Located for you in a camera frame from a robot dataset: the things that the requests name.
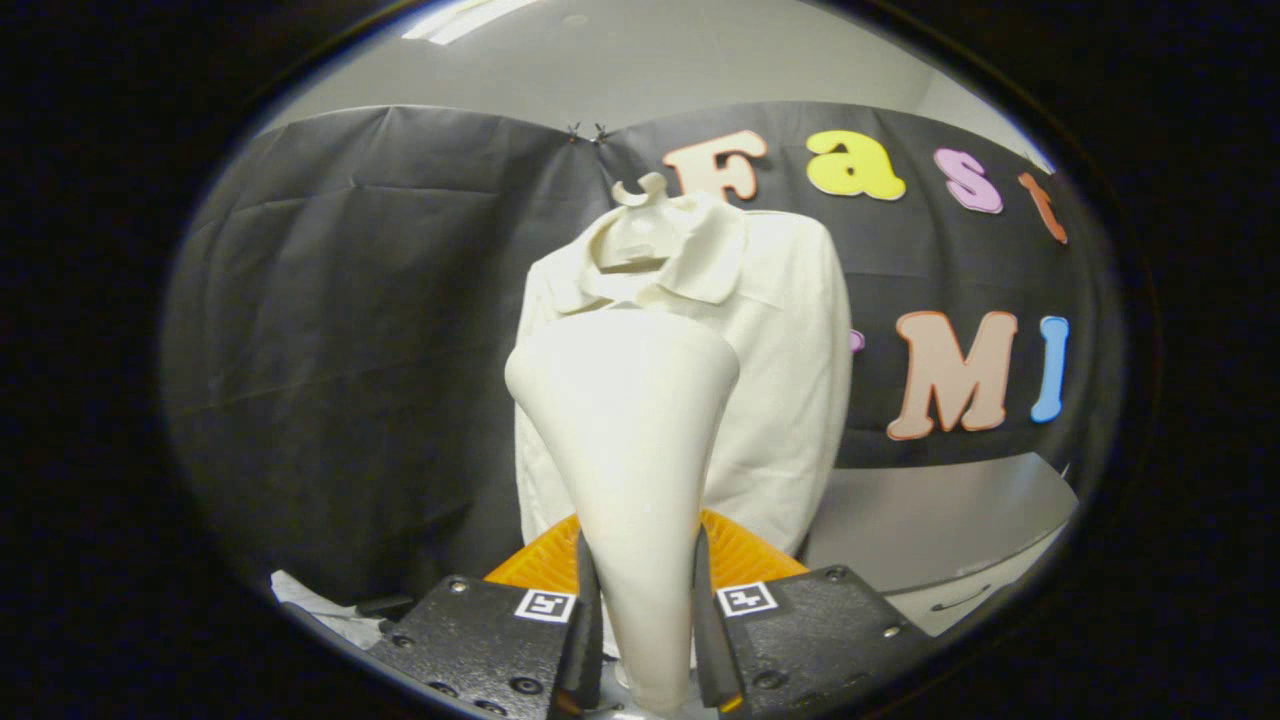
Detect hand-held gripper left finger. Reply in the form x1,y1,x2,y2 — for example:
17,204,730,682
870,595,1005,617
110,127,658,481
365,515,605,720

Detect cream plastic hanger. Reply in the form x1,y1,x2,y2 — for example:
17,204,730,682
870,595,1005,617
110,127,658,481
610,172,673,273

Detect cream button-up shirt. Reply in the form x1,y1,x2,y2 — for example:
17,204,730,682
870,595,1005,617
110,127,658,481
513,190,854,561

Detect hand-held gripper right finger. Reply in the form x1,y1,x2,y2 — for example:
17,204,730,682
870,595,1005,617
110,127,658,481
690,510,937,717

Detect black backdrop cloth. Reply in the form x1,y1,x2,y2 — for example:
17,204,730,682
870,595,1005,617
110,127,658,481
160,100,1126,606

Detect crumpled white cloth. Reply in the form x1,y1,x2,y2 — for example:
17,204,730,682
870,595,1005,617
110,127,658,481
270,570,393,651

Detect white garment steamer head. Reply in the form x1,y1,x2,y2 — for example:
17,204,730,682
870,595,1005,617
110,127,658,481
504,308,742,716

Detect white cabinet with grey top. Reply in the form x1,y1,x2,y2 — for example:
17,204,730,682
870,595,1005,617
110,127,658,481
800,452,1083,641

